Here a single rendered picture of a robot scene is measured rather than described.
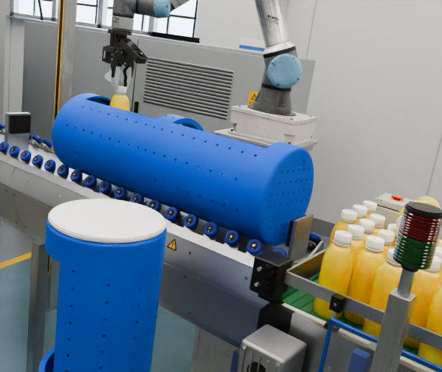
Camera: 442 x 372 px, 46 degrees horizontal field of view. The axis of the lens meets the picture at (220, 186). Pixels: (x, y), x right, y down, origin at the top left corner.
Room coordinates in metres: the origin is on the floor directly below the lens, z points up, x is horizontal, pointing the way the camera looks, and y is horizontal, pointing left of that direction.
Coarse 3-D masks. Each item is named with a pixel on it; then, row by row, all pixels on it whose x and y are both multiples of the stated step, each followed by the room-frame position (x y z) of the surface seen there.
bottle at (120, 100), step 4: (116, 92) 1.84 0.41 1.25; (120, 92) 1.84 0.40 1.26; (124, 92) 1.85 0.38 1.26; (116, 96) 1.84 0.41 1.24; (120, 96) 1.84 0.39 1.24; (124, 96) 1.84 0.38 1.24; (112, 100) 1.84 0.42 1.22; (116, 100) 1.83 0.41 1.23; (120, 100) 1.83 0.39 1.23; (124, 100) 1.83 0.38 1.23; (128, 100) 1.86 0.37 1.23; (112, 104) 1.83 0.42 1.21; (116, 104) 1.82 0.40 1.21; (120, 104) 1.83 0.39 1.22; (124, 104) 1.83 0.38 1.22; (128, 104) 1.85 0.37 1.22; (120, 108) 1.82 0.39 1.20; (124, 108) 1.83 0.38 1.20; (128, 108) 1.85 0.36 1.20
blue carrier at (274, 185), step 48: (96, 96) 1.83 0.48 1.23; (96, 144) 1.62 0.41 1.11; (144, 144) 1.52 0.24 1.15; (192, 144) 1.45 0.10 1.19; (240, 144) 1.40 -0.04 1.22; (288, 144) 1.40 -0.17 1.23; (144, 192) 1.54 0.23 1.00; (192, 192) 1.39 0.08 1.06; (240, 192) 1.30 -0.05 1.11; (288, 192) 1.37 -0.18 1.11
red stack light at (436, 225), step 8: (408, 216) 0.82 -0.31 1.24; (416, 216) 0.81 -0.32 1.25; (400, 224) 0.85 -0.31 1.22; (408, 224) 0.82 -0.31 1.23; (416, 224) 0.81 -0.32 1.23; (424, 224) 0.80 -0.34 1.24; (432, 224) 0.80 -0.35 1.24; (440, 224) 0.81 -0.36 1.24; (408, 232) 0.82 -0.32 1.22; (416, 232) 0.81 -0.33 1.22; (424, 232) 0.80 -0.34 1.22; (432, 232) 0.80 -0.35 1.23; (424, 240) 0.80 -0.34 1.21; (432, 240) 0.81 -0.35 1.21
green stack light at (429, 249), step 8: (400, 232) 0.83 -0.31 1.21; (400, 240) 0.83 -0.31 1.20; (408, 240) 0.81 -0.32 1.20; (416, 240) 0.81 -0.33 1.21; (400, 248) 0.82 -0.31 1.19; (408, 248) 0.81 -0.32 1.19; (416, 248) 0.81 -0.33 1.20; (424, 248) 0.80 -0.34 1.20; (432, 248) 0.81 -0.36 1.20; (400, 256) 0.82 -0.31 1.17; (408, 256) 0.81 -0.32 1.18; (416, 256) 0.80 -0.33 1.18; (424, 256) 0.81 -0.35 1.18; (432, 256) 0.81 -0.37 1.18; (408, 264) 0.81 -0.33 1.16; (416, 264) 0.80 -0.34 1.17; (424, 264) 0.81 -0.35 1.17
